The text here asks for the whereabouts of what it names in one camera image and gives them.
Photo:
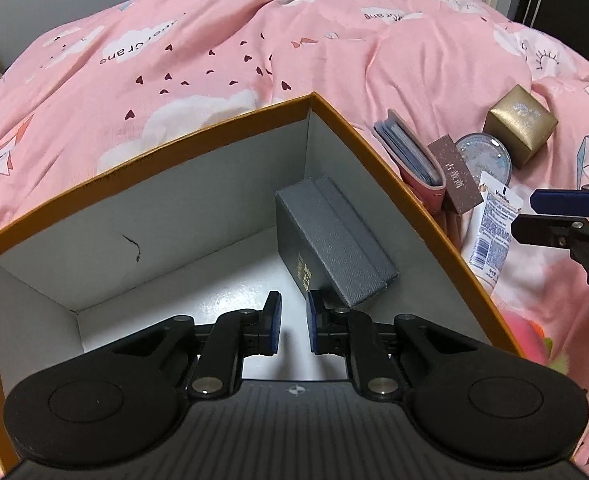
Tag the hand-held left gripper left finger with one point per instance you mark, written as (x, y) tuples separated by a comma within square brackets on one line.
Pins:
[(274, 322)]

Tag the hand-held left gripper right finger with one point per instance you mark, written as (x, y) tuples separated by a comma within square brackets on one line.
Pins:
[(314, 322)]

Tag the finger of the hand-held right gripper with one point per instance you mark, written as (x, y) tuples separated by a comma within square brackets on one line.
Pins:
[(539, 230), (554, 201)]

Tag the white lotion tube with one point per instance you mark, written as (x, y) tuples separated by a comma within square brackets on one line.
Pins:
[(494, 225)]

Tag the clear round compact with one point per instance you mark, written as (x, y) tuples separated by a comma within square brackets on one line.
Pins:
[(484, 155)]

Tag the dark rectangular gift box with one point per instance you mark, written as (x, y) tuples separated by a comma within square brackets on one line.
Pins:
[(334, 230)]

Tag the orange-rimmed white cardboard box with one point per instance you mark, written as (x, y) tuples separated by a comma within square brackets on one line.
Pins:
[(149, 220)]

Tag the gold cube gift box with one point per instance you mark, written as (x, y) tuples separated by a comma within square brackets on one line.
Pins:
[(519, 125)]

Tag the small maroon carton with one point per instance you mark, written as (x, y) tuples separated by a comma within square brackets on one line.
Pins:
[(457, 180)]

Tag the pink fur pompom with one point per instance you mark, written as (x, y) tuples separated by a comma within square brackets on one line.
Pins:
[(519, 332)]

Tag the pink card wallet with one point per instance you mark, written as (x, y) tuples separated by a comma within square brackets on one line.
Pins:
[(414, 160)]

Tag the pink printed duvet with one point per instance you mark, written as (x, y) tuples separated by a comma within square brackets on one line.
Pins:
[(174, 60)]

